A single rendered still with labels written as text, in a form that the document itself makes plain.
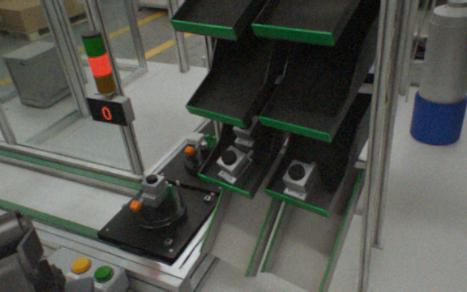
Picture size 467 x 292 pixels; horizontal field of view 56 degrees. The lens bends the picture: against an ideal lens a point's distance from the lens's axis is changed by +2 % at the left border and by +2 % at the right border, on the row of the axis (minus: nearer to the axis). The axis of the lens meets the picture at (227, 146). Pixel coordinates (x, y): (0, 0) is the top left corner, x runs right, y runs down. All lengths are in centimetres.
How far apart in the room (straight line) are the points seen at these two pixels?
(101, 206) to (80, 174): 17
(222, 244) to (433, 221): 60
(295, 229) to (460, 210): 57
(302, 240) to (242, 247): 13
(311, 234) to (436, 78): 77
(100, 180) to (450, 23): 114
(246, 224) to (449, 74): 84
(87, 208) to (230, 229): 54
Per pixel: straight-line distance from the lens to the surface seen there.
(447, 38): 149
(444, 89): 155
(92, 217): 135
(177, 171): 134
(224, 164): 84
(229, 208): 102
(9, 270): 52
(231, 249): 101
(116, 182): 140
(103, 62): 118
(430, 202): 140
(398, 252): 123
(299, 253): 96
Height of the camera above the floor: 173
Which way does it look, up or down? 33 degrees down
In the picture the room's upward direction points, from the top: 7 degrees counter-clockwise
